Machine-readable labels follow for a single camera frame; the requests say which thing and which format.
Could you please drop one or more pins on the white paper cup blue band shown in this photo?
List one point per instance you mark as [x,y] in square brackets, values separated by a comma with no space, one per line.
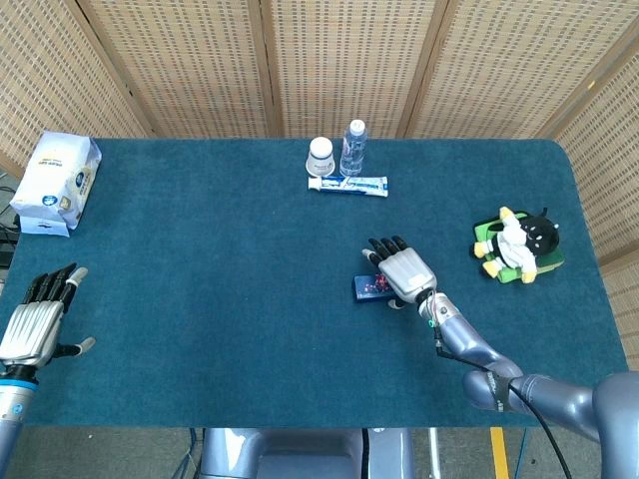
[319,157]

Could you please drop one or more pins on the teal table cloth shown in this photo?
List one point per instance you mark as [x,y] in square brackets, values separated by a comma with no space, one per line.
[199,299]

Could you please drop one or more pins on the woven bamboo screen panel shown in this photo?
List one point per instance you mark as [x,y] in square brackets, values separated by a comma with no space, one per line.
[50,75]
[509,65]
[344,55]
[614,164]
[190,65]

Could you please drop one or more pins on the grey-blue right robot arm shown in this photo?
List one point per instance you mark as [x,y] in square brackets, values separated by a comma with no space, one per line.
[474,344]

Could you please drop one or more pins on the clear plastic water bottle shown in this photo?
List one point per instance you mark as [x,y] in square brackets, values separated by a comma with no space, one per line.
[353,149]

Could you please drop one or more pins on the blue cardboard glasses case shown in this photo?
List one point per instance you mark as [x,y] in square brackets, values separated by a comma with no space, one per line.
[367,289]

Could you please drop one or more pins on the large white tissue pack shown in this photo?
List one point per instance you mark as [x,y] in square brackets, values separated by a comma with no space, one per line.
[55,174]

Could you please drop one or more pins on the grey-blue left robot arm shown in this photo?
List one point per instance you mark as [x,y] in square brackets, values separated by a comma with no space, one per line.
[12,404]

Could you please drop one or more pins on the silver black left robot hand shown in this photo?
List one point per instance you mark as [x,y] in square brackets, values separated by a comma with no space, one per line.
[30,332]

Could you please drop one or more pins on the grey-blue robot torso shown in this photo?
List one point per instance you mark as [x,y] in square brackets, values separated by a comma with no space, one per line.
[299,454]

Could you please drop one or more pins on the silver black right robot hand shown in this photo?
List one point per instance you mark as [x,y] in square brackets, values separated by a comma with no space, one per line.
[407,274]

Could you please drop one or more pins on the white blue toothpaste tube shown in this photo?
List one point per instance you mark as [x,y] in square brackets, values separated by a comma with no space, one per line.
[349,185]

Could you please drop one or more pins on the black white yellow plush toy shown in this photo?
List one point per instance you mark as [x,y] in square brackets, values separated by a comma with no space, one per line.
[514,244]

